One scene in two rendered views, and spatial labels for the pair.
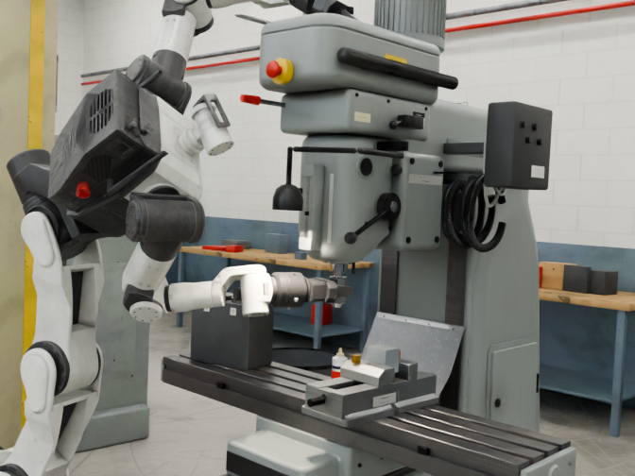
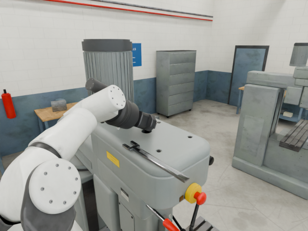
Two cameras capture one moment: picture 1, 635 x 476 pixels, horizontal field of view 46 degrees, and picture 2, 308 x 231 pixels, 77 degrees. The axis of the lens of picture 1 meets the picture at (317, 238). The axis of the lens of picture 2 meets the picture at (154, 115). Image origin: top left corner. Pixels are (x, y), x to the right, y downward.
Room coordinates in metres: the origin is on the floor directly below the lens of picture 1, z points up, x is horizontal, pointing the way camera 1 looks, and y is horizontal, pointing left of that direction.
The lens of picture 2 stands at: (1.81, 0.59, 2.19)
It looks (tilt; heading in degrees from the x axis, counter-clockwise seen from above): 20 degrees down; 276
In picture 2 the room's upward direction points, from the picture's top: straight up
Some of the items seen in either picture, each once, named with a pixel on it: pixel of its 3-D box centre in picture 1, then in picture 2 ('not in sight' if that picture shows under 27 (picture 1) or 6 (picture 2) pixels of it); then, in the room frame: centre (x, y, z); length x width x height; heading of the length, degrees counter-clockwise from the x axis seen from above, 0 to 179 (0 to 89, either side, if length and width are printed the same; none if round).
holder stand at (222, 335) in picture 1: (231, 329); not in sight; (2.21, 0.24, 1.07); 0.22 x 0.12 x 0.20; 58
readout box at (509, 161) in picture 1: (521, 147); not in sight; (1.90, -0.51, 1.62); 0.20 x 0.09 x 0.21; 137
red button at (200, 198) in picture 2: (274, 69); (199, 197); (1.73, 0.12, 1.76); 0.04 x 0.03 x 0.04; 47
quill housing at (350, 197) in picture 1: (343, 198); (147, 216); (1.91, -0.06, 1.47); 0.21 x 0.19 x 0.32; 47
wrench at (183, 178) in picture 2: (274, 25); (152, 158); (1.87, 0.13, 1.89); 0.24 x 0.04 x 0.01; 138
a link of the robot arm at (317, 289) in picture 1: (305, 290); not in sight; (1.87, 0.02, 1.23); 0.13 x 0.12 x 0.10; 25
